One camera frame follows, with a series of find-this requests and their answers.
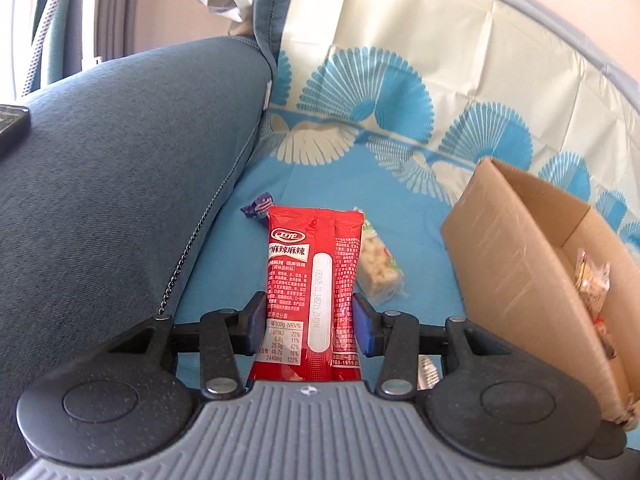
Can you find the purple snack packet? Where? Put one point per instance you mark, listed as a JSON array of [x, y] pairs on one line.
[[258, 206]]

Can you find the blue white fan print blanket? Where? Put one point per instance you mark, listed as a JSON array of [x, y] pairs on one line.
[[400, 110]]

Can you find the clear mixed snack bag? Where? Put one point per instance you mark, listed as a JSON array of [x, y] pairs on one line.
[[592, 277]]

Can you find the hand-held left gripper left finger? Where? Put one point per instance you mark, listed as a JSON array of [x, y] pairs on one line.
[[256, 322]]

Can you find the green label snack packet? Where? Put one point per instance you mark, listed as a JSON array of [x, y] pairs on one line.
[[382, 267]]

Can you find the silver snack packet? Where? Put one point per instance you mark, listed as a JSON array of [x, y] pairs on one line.
[[428, 371]]

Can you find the black phone on armrest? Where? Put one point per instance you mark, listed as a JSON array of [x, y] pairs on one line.
[[11, 127]]

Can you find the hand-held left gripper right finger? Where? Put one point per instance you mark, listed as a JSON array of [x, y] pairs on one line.
[[363, 325]]

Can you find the cardboard box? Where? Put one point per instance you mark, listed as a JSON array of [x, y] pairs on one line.
[[505, 260]]

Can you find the red snack packet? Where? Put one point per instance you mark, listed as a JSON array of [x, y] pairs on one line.
[[300, 270]]

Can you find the teal curtain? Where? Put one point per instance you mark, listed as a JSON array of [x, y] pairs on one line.
[[57, 25]]

